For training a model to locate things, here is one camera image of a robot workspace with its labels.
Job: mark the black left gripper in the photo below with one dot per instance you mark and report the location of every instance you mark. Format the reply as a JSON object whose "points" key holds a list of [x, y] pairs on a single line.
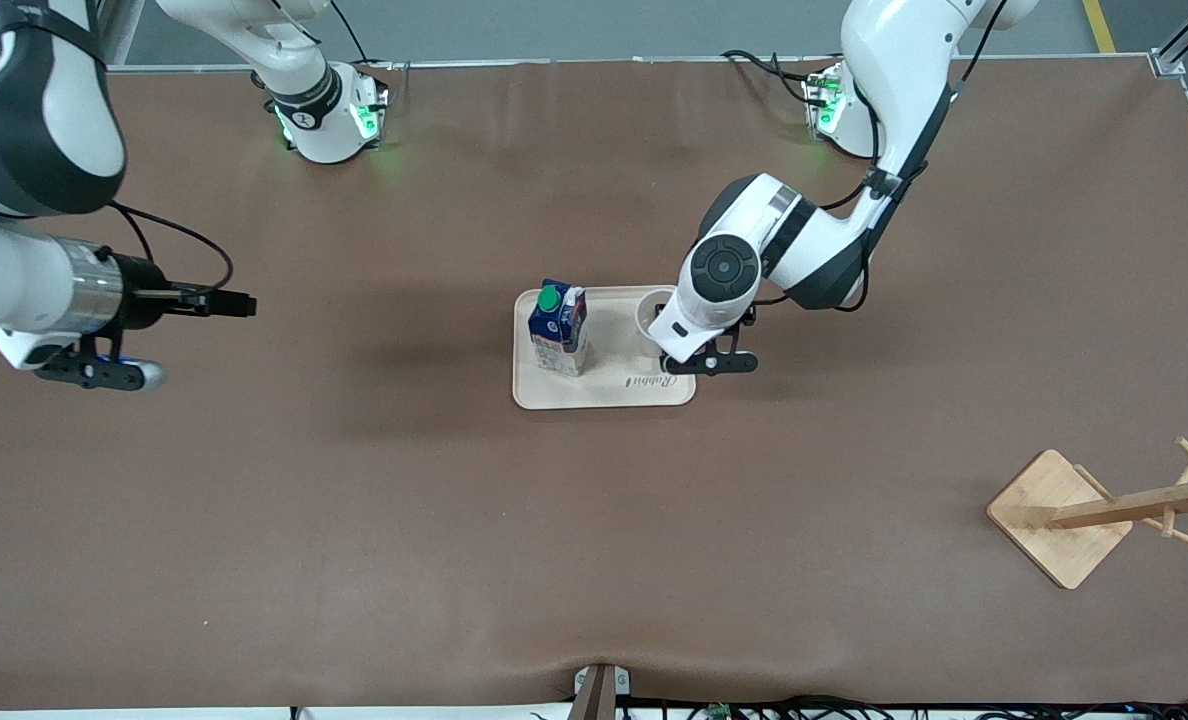
{"points": [[748, 317]]}

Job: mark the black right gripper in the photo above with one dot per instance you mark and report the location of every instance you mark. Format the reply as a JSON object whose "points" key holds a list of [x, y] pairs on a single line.
{"points": [[142, 293]]}

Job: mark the blue white milk carton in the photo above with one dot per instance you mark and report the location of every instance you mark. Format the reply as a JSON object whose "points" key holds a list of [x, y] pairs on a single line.
{"points": [[557, 325]]}

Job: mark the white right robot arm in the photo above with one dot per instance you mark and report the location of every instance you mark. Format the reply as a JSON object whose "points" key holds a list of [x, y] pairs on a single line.
{"points": [[34, 110]]}

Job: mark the wooden cup rack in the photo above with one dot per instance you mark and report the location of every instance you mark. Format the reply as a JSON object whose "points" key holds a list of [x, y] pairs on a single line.
{"points": [[1054, 500]]}

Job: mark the beige plastic tray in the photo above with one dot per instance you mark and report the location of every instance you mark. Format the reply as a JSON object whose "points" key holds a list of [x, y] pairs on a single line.
{"points": [[609, 350]]}

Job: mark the brown table mat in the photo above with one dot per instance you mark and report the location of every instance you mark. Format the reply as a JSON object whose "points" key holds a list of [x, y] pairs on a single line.
{"points": [[354, 500]]}

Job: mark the table edge camera mount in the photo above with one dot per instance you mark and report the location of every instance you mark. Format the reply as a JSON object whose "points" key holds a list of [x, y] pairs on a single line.
{"points": [[599, 690]]}

